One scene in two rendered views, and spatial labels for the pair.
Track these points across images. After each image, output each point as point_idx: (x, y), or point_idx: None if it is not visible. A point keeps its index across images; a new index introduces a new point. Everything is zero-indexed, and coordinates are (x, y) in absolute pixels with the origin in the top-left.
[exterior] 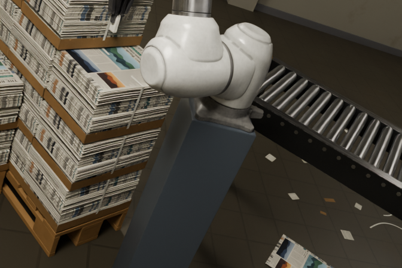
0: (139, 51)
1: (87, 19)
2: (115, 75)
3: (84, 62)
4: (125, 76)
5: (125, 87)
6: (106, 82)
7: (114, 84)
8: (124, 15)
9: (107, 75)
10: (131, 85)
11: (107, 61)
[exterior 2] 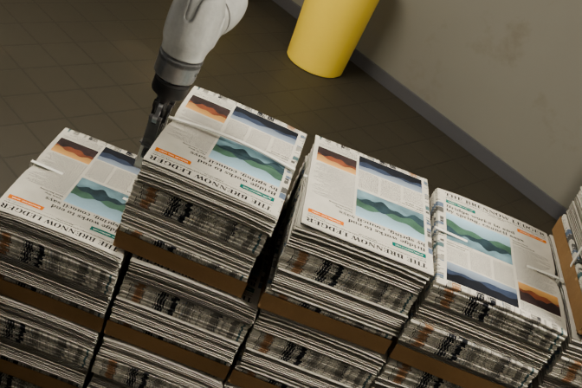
0: (100, 235)
1: None
2: (78, 161)
3: (126, 162)
4: (67, 167)
5: (48, 148)
6: (74, 143)
7: (65, 146)
8: (140, 140)
9: (85, 155)
10: (47, 156)
11: (109, 181)
